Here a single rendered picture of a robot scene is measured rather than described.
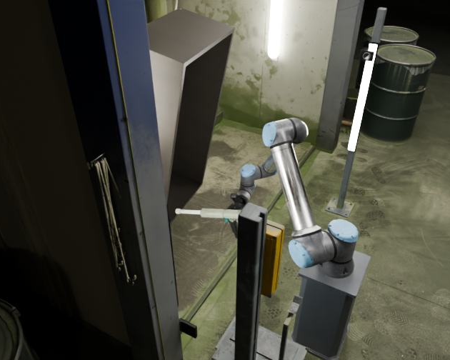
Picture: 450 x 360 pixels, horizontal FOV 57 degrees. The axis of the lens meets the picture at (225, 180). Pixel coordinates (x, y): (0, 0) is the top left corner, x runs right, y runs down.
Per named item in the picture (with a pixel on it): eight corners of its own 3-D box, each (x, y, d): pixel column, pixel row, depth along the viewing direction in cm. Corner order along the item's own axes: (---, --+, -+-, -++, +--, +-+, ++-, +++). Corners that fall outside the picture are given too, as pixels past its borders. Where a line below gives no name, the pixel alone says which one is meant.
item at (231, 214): (257, 235, 253) (248, 207, 239) (254, 241, 249) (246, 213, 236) (187, 229, 273) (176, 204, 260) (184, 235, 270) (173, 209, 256)
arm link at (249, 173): (254, 161, 264) (253, 176, 272) (238, 165, 261) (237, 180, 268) (261, 169, 258) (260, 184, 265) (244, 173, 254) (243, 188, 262)
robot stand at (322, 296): (350, 326, 265) (371, 256, 227) (335, 366, 244) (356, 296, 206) (304, 306, 277) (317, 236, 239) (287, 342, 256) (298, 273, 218)
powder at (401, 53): (375, 44, 440) (376, 43, 439) (430, 49, 429) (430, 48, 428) (376, 63, 398) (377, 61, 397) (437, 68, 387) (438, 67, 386)
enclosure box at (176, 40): (114, 213, 272) (118, 37, 195) (161, 166, 317) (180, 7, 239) (161, 236, 266) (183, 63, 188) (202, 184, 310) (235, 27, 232)
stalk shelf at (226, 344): (211, 359, 165) (211, 357, 164) (238, 316, 181) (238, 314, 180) (283, 398, 153) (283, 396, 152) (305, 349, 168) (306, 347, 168)
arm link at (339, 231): (359, 257, 213) (366, 232, 203) (331, 267, 208) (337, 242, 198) (341, 238, 225) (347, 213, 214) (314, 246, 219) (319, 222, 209)
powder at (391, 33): (423, 33, 469) (423, 33, 469) (407, 46, 435) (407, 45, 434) (377, 25, 496) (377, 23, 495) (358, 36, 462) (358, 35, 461)
